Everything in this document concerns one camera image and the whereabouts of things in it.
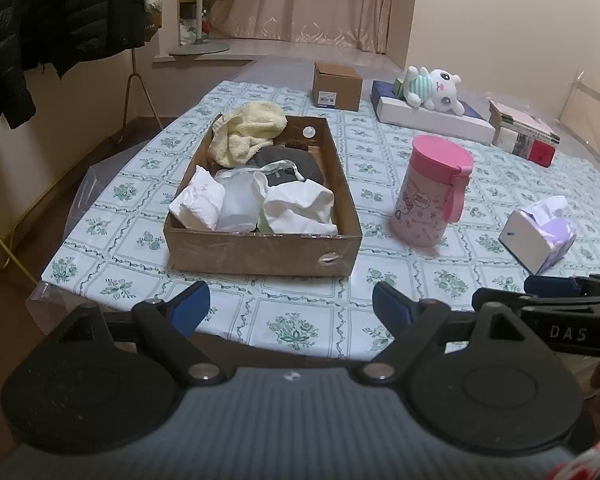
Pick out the stack of books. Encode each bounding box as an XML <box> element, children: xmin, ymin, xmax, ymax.
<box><xmin>489</xmin><ymin>100</ymin><xmax>560</xmax><ymax>168</ymax></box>

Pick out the pale yellow towel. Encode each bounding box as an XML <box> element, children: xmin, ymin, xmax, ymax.
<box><xmin>208</xmin><ymin>101</ymin><xmax>287</xmax><ymax>168</ymax></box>

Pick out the black jacket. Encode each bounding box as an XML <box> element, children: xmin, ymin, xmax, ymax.
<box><xmin>0</xmin><ymin>0</ymin><xmax>148</xmax><ymax>129</ymax></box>

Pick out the open brown cardboard tray box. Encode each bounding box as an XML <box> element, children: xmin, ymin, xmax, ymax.
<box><xmin>163</xmin><ymin>116</ymin><xmax>362</xmax><ymax>278</ymax></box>

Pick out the white plush cat toy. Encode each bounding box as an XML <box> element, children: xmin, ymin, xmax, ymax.
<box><xmin>392</xmin><ymin>66</ymin><xmax>465</xmax><ymax>116</ymax></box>

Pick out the pink Hello Kitty cup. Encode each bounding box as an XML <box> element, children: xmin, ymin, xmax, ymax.
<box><xmin>390</xmin><ymin>134</ymin><xmax>474</xmax><ymax>247</ymax></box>

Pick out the clear plastic sheet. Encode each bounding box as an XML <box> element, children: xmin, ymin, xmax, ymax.
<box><xmin>479</xmin><ymin>71</ymin><xmax>600</xmax><ymax>181</ymax></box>

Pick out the grey white fabric hat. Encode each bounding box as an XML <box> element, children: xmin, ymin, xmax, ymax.
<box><xmin>247</xmin><ymin>145</ymin><xmax>324</xmax><ymax>186</ymax></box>

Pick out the white cloth pile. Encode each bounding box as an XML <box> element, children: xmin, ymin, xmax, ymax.
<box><xmin>214</xmin><ymin>166</ymin><xmax>338</xmax><ymax>236</ymax></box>

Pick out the white flat box blue top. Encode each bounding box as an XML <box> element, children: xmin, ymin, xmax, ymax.
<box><xmin>370</xmin><ymin>80</ymin><xmax>495</xmax><ymax>145</ymax></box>

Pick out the purple tissue pack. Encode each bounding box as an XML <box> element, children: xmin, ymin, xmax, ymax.
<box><xmin>498</xmin><ymin>195</ymin><xmax>577</xmax><ymax>275</ymax></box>

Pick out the white pink small towel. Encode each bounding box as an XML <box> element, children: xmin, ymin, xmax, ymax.
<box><xmin>169</xmin><ymin>166</ymin><xmax>225</xmax><ymax>232</ymax></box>

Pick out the small closed cardboard box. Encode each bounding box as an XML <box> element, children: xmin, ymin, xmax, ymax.
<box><xmin>312</xmin><ymin>63</ymin><xmax>363</xmax><ymax>112</ymax></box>

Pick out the beige curtain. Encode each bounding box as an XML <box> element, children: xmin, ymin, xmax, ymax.
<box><xmin>211</xmin><ymin>0</ymin><xmax>391</xmax><ymax>53</ymax></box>

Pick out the green floral tablecloth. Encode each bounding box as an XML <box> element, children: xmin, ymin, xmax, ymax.
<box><xmin>42</xmin><ymin>81</ymin><xmax>600</xmax><ymax>359</ymax></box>

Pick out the standing fan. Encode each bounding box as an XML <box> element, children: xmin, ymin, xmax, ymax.
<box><xmin>170</xmin><ymin>0</ymin><xmax>230</xmax><ymax>58</ymax></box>

